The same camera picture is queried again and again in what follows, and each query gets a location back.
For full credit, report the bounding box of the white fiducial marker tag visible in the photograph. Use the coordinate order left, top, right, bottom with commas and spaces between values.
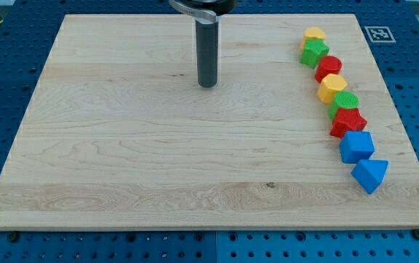
364, 26, 396, 43

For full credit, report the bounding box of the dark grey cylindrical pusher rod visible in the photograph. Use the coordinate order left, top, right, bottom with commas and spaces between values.
195, 20, 218, 88

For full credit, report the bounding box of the black bolt front left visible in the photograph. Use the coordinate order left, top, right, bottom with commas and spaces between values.
7, 232, 20, 243

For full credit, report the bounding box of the blue triangle block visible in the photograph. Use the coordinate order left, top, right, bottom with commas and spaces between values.
351, 159, 389, 194

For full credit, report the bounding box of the blue cube block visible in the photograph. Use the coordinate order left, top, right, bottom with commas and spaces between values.
339, 131, 375, 164

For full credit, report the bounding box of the green cylinder block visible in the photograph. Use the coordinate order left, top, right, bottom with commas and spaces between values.
328, 91, 359, 119

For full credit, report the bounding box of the black bolt front right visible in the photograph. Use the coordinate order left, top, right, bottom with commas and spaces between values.
411, 229, 419, 240

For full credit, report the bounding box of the red cylinder block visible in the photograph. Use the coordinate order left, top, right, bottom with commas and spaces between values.
314, 56, 342, 83

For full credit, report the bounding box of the light wooden board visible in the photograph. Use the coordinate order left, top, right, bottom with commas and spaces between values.
0, 14, 419, 232

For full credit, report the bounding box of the black bolt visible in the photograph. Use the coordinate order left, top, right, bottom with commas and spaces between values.
411, 229, 419, 240
7, 232, 20, 243

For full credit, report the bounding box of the red star block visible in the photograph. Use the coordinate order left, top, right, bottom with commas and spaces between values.
329, 108, 367, 139

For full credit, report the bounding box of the black robot arm flange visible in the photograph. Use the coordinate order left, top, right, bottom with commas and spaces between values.
168, 0, 237, 24

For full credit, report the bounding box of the green star block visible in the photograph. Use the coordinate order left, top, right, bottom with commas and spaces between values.
299, 39, 330, 69

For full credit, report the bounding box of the yellow heart block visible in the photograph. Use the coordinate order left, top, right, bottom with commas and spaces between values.
300, 26, 326, 50

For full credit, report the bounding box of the yellow hexagon block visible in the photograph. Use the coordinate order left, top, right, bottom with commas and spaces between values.
317, 74, 348, 104

